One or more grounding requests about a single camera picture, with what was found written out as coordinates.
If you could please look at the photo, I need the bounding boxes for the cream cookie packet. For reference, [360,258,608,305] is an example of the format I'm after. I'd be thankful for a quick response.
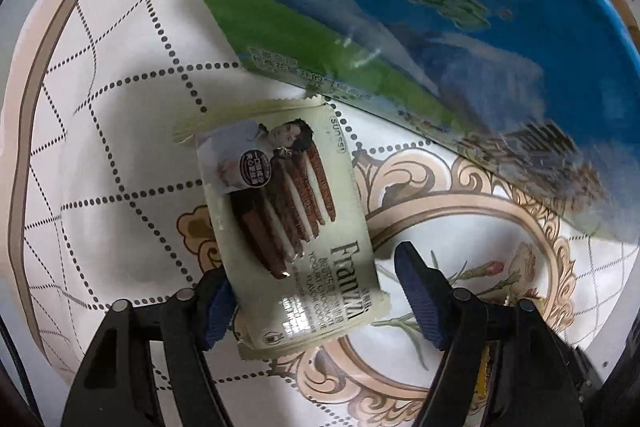
[172,97,392,361]

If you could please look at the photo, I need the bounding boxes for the blue printed cardboard box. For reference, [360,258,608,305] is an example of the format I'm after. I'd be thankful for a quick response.
[150,0,640,249]

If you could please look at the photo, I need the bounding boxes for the white patterned cloth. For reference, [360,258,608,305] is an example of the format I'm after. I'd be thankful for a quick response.
[2,0,640,410]

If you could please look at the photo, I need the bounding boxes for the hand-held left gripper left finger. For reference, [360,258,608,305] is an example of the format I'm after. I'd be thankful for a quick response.
[60,264,238,427]

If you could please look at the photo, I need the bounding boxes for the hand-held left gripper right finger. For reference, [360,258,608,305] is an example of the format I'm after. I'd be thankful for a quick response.
[394,242,586,427]

